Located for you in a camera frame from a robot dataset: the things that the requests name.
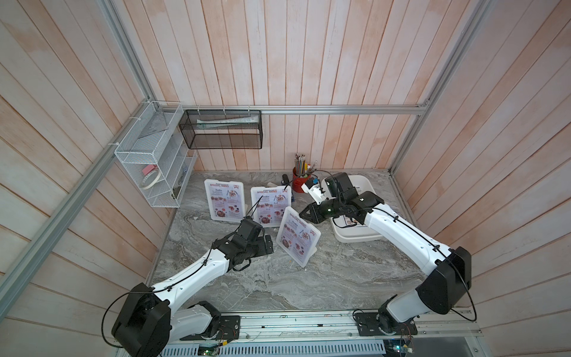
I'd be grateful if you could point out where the black mesh wall basket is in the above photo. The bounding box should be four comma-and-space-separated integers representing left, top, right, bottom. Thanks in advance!
178, 109, 263, 150

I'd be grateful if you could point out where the white menu holder left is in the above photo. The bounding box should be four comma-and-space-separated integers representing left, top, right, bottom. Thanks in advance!
205, 179, 246, 223

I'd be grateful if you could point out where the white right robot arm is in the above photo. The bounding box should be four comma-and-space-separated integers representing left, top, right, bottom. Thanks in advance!
300, 173, 471, 336

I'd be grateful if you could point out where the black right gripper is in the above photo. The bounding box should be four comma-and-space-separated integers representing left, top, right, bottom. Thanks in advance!
297, 199, 345, 226

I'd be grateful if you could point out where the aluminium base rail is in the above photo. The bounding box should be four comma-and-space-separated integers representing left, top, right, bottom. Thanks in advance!
143, 309, 492, 356

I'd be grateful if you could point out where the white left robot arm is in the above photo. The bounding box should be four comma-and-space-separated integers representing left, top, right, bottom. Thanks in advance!
107, 217, 274, 356

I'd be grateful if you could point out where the red metal bucket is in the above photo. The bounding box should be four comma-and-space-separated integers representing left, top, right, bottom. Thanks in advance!
291, 168, 309, 193

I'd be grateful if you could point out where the white menu holder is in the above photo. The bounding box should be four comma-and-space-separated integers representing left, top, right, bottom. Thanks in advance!
276, 207, 321, 268
251, 185, 292, 228
205, 179, 246, 223

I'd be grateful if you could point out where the white menu holder middle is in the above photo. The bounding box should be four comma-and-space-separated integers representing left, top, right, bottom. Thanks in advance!
251, 185, 292, 228

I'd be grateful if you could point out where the white plastic tray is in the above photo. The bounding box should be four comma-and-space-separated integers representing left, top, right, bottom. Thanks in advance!
329, 175, 383, 243

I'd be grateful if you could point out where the white menu holder front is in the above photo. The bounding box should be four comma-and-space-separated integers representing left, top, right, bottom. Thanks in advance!
276, 207, 321, 268

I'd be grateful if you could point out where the white wire wall shelf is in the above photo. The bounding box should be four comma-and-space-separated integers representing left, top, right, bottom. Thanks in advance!
114, 101, 197, 208

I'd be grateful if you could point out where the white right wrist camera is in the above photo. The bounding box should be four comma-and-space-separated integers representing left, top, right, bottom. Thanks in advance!
301, 176, 326, 205

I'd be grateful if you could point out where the pink eraser block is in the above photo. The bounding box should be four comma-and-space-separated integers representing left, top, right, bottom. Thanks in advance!
141, 165, 157, 176

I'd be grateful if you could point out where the white tape roll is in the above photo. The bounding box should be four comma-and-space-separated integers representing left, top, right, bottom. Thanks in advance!
140, 168, 162, 190

